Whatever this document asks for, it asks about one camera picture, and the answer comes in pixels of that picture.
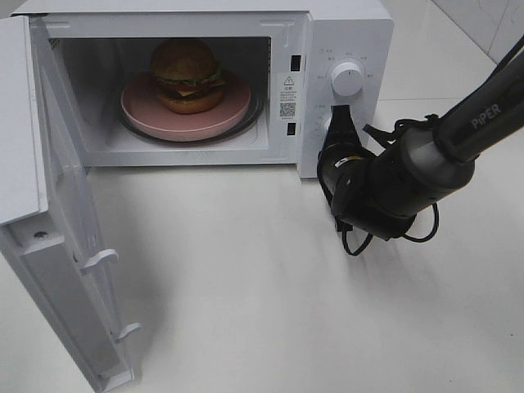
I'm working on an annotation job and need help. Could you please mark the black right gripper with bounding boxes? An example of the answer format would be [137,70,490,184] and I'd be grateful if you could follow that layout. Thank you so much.
[317,105,374,192]

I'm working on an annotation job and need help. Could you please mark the white timer knob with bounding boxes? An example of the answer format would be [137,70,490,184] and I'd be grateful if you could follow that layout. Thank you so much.
[320,116,332,138]

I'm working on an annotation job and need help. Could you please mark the burger with lettuce and tomato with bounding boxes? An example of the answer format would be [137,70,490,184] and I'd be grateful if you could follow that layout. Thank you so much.
[150,38,225,115]

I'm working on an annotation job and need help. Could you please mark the pink round plate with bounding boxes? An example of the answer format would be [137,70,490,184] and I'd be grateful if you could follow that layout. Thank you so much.
[120,71,255,142]

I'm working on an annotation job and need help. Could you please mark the white microwave door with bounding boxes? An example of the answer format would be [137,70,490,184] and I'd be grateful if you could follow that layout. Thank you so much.
[1,16,139,392]

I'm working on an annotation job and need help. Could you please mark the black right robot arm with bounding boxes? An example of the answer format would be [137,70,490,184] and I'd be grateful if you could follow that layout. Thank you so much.
[317,40,523,245]

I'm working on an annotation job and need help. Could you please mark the upper white power knob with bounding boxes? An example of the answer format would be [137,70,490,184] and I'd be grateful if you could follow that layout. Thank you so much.
[328,59,364,97]

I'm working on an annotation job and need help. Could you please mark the white warning label sticker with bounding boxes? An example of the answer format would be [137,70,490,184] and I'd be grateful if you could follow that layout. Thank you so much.
[277,71,303,120]

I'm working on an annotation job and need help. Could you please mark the white microwave oven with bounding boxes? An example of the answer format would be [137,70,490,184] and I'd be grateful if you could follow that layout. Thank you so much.
[9,1,393,177]

